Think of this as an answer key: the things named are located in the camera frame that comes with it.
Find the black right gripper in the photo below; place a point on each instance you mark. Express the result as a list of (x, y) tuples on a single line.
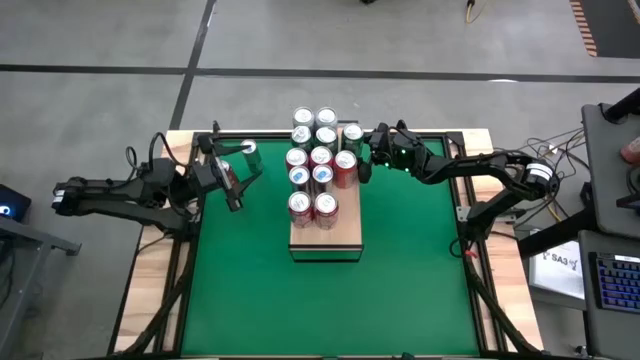
[(405, 152)]

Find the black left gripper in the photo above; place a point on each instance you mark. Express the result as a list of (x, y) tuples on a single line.
[(207, 175)]

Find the slim green can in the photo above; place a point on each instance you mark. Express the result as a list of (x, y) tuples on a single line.
[(251, 157)]

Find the green Sprite can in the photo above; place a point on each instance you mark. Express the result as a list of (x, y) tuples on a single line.
[(353, 134)]

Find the red Fanta can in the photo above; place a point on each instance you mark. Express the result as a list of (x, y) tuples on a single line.
[(345, 165), (296, 157)]

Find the slim blue silver can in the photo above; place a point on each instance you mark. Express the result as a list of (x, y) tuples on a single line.
[(300, 176), (322, 175)]

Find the silver red soda can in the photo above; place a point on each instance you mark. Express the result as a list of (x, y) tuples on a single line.
[(326, 116)]

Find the red Coke can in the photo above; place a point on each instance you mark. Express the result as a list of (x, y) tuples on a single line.
[(326, 206)]

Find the red Coca-Cola can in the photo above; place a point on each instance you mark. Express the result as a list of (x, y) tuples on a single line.
[(300, 205)]

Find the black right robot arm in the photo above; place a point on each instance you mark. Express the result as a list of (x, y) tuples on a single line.
[(480, 162)]

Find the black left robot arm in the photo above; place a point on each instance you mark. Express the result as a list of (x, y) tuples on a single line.
[(115, 195)]

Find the grey power adapter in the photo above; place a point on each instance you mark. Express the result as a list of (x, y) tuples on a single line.
[(507, 217)]

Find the black desk leg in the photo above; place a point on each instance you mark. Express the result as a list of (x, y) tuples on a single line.
[(550, 235)]

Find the grey metal stand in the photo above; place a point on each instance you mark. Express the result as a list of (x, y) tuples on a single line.
[(40, 235)]

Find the white SA3 sign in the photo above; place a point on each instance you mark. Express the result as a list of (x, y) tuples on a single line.
[(560, 275)]

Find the black device blue light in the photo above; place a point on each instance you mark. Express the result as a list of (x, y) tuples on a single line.
[(15, 202)]

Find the grey desk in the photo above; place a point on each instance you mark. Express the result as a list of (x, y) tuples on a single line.
[(605, 165)]

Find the black pole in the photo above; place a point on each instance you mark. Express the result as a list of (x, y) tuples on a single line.
[(625, 106)]

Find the red pink desk object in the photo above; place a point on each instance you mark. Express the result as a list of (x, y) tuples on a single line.
[(632, 150)]

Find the black desk gadget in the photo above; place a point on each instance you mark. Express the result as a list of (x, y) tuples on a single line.
[(629, 201)]

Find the computer keyboard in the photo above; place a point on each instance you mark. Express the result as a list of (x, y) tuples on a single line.
[(587, 325)]

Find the black floor mat orange stripes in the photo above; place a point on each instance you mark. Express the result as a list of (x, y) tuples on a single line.
[(615, 25)]

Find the backlit black keyboard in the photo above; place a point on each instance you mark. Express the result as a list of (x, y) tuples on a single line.
[(620, 285)]

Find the black frame bracket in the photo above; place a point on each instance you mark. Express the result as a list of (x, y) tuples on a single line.
[(216, 127), (401, 125)]

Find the wooden shelf black metal frame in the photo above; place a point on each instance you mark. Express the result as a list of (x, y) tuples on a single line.
[(350, 225)]

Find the black metal rig frame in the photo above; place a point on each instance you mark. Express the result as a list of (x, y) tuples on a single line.
[(455, 136)]

